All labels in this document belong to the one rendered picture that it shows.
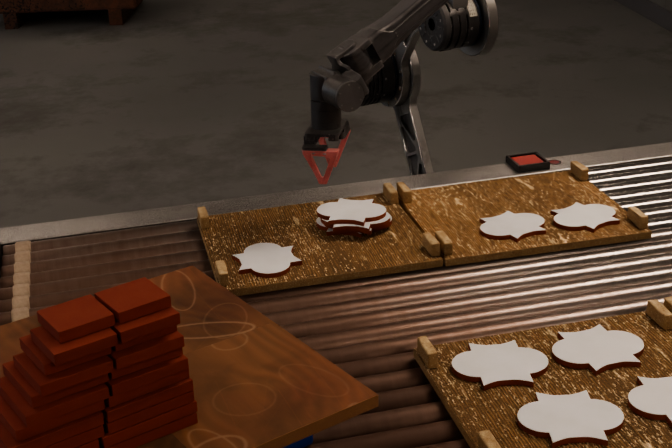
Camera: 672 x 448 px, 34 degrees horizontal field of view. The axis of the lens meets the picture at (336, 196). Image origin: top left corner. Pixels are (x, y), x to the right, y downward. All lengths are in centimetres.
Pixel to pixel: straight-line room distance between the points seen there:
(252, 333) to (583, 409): 47
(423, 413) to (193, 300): 39
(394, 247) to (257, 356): 61
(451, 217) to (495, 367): 59
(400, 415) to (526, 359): 22
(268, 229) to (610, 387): 81
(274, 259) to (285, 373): 57
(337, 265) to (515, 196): 47
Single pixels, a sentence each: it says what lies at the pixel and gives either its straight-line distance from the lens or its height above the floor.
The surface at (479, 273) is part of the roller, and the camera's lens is 203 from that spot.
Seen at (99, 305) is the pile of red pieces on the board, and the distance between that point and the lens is 134.
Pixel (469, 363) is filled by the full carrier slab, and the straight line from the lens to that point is 169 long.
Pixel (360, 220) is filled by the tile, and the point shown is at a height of 97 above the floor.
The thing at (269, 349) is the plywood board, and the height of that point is 104.
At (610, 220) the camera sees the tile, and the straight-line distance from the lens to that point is 220.
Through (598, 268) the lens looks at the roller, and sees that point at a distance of 206.
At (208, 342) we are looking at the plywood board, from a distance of 159.
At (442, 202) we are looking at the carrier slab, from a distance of 229.
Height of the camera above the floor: 181
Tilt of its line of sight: 22 degrees down
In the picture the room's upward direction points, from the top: 3 degrees counter-clockwise
